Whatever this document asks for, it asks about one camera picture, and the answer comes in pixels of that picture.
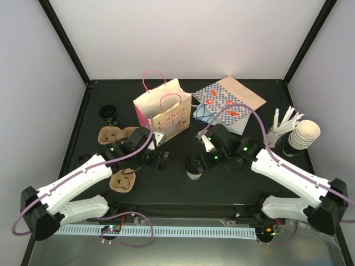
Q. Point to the blue checkered bakery paper bag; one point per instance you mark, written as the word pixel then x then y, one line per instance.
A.
pixel 225 92

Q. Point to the light blue paper bag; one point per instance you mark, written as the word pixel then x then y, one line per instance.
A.
pixel 202 115

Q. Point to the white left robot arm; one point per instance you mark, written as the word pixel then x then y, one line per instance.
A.
pixel 47 209

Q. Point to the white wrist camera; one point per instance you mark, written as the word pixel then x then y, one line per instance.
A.
pixel 159 137
pixel 209 146

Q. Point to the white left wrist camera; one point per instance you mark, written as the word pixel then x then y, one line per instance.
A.
pixel 159 137

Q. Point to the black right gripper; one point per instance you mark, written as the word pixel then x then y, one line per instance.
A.
pixel 207 162

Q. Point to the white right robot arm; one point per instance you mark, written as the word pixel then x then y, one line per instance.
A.
pixel 319 202

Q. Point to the black open coffee cup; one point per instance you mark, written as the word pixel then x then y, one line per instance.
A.
pixel 109 115

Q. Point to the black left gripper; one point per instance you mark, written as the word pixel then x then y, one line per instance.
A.
pixel 162 164

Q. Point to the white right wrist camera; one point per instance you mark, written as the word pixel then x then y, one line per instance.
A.
pixel 209 146

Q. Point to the cream pink Cakes paper bag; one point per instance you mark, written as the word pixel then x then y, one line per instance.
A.
pixel 166 108

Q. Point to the white slotted cable rail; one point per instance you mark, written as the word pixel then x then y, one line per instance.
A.
pixel 159 231

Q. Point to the tall white paper cup stack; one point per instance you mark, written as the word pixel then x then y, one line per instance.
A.
pixel 304 134

